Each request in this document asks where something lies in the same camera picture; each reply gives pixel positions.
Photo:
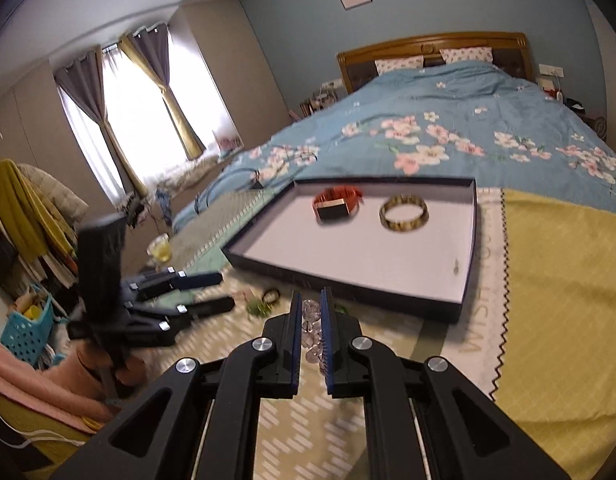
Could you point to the amber bangle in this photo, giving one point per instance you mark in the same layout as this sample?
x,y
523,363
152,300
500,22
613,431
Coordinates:
x,y
404,213

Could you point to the floral pillow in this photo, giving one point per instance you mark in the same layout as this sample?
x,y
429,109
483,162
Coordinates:
x,y
387,65
456,55

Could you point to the yellow garment on rack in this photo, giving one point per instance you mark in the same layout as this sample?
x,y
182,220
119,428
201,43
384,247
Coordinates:
x,y
32,222

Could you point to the person's left hand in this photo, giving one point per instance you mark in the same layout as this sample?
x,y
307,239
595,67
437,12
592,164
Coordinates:
x,y
119,380

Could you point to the blue floral duvet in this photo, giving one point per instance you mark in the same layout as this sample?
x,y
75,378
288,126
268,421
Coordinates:
x,y
467,119

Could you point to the yellow jelly cup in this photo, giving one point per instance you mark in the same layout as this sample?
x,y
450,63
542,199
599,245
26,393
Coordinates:
x,y
159,249

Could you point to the green yellow bead pendant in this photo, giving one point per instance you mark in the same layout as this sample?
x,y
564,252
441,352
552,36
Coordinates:
x,y
257,308

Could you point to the navy shallow box tray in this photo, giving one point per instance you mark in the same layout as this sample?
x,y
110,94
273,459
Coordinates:
x,y
425,272

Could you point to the wooden headboard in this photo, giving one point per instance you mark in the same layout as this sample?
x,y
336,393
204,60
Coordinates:
x,y
510,49

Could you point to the orange smartwatch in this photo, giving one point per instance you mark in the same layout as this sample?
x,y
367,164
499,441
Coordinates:
x,y
337,204

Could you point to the blue plastic basket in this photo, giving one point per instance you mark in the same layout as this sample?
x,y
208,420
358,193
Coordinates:
x,y
28,325

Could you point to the olive dash patterned cloth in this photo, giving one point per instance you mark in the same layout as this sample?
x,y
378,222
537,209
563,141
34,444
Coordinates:
x,y
309,437

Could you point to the green grid cloth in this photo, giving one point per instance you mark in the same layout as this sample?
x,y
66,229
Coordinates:
x,y
211,260

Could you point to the yellow cloth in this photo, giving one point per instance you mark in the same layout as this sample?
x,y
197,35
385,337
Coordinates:
x,y
558,378

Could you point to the right floral pillow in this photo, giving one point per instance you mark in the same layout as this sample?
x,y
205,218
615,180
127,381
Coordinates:
x,y
456,55

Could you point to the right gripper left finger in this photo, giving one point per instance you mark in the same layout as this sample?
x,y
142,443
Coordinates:
x,y
198,420

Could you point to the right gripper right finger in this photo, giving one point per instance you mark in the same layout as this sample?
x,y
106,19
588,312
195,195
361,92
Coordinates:
x,y
424,420

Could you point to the left floral pillow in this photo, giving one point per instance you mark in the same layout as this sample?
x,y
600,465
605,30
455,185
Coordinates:
x,y
387,65

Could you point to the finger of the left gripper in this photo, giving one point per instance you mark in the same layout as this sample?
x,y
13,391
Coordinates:
x,y
153,284
149,318

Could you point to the beige patterned cloth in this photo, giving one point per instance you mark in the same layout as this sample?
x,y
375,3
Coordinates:
x,y
216,225

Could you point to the grey yellow curtain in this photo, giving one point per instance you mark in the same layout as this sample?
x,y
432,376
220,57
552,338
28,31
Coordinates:
x,y
126,117

